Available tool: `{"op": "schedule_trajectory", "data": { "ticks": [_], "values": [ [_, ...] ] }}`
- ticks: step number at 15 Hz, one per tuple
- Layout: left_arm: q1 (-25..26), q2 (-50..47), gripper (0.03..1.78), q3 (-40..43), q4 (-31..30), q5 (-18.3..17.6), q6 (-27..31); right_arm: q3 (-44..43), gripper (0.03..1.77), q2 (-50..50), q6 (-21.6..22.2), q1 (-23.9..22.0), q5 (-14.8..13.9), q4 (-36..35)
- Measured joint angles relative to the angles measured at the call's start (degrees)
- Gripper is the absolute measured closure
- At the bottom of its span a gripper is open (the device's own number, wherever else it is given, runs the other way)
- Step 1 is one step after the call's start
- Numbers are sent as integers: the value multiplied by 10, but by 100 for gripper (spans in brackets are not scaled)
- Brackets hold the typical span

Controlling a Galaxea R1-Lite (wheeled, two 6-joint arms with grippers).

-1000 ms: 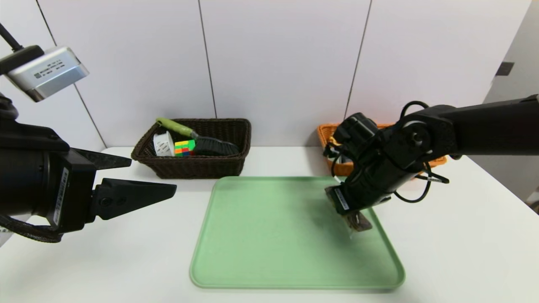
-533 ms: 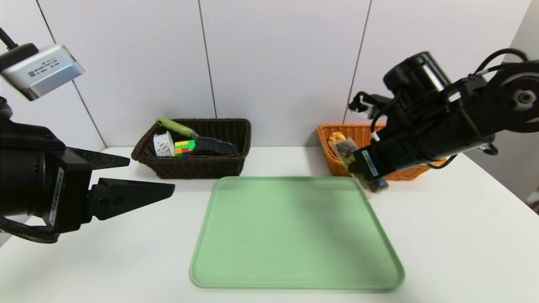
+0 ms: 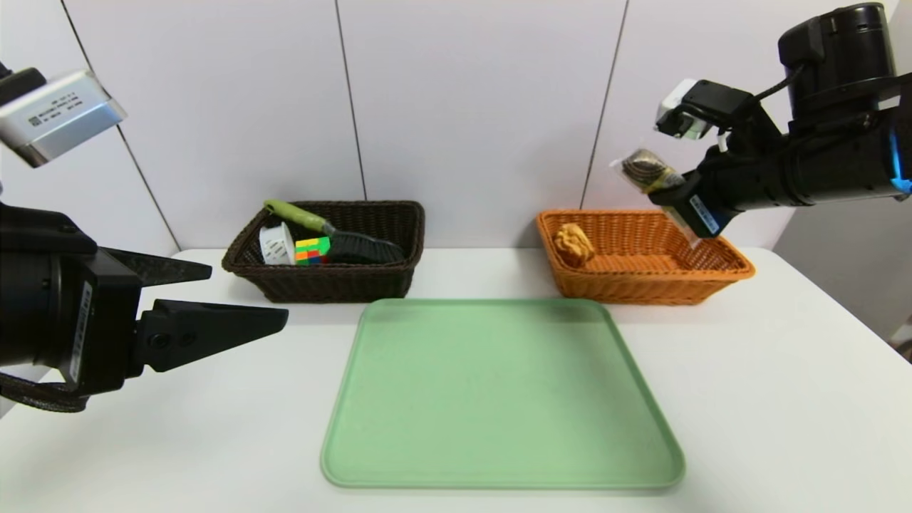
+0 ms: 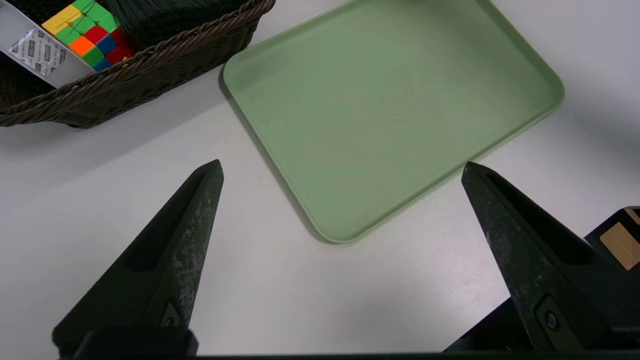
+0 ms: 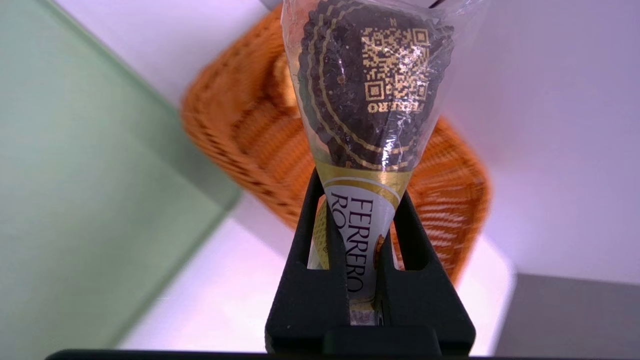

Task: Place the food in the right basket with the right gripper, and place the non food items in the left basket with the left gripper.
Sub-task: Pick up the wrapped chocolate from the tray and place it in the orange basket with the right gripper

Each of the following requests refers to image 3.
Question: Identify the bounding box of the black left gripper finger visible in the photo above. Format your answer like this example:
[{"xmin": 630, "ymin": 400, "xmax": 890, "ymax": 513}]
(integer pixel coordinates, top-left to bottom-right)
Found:
[
  {"xmin": 128, "ymin": 299, "xmax": 289, "ymax": 379},
  {"xmin": 98, "ymin": 247, "xmax": 213, "ymax": 287}
]

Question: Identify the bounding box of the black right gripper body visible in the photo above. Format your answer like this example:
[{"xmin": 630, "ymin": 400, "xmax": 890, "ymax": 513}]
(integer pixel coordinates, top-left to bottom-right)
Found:
[{"xmin": 648, "ymin": 135, "xmax": 796, "ymax": 239}]

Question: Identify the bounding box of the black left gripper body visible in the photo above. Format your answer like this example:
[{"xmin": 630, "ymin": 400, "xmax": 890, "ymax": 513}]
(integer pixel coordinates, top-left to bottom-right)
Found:
[{"xmin": 0, "ymin": 204, "xmax": 144, "ymax": 397}]

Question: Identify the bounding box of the chocolate roll snack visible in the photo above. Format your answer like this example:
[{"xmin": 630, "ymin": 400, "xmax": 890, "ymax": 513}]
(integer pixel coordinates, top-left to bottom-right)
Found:
[{"xmin": 609, "ymin": 148, "xmax": 704, "ymax": 250}]

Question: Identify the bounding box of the round golden bread bun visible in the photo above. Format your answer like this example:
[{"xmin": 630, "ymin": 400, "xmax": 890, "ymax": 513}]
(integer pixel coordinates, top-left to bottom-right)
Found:
[{"xmin": 554, "ymin": 223, "xmax": 596, "ymax": 268}]

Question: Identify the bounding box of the colourful puzzle cube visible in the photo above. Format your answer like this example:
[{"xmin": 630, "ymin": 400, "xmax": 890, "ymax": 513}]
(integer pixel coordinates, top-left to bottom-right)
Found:
[{"xmin": 295, "ymin": 237, "xmax": 332, "ymax": 266}]

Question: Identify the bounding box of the black brush with green handle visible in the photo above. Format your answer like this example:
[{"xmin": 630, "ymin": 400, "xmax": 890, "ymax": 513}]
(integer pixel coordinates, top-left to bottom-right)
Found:
[{"xmin": 263, "ymin": 199, "xmax": 405, "ymax": 266}]

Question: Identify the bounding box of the orange wicker basket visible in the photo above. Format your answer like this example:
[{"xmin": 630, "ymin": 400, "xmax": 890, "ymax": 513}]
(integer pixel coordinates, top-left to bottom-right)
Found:
[{"xmin": 536, "ymin": 209, "xmax": 756, "ymax": 306}]

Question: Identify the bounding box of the dark brown wicker basket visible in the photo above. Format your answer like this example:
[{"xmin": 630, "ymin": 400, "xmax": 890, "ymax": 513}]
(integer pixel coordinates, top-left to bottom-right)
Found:
[{"xmin": 222, "ymin": 200, "xmax": 426, "ymax": 304}]

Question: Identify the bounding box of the light green plastic tray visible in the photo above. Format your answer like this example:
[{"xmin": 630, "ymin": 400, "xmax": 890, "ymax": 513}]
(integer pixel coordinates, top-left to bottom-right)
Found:
[{"xmin": 320, "ymin": 299, "xmax": 686, "ymax": 490}]

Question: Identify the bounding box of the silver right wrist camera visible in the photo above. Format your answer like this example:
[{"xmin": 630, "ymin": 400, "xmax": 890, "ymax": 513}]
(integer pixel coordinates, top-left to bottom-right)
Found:
[{"xmin": 653, "ymin": 78, "xmax": 717, "ymax": 142}]

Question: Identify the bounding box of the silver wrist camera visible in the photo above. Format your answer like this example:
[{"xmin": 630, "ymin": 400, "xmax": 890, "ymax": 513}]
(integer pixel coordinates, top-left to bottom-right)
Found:
[
  {"xmin": 653, "ymin": 78, "xmax": 717, "ymax": 142},
  {"xmin": 0, "ymin": 68, "xmax": 128, "ymax": 169}
]

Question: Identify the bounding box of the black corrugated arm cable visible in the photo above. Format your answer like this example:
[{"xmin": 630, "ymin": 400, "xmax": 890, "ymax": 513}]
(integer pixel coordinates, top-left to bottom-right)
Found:
[{"xmin": 0, "ymin": 370, "xmax": 90, "ymax": 414}]

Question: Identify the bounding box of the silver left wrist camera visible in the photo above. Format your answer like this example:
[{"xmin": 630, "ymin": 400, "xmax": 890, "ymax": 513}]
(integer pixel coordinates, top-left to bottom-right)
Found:
[{"xmin": 0, "ymin": 68, "xmax": 128, "ymax": 169}]

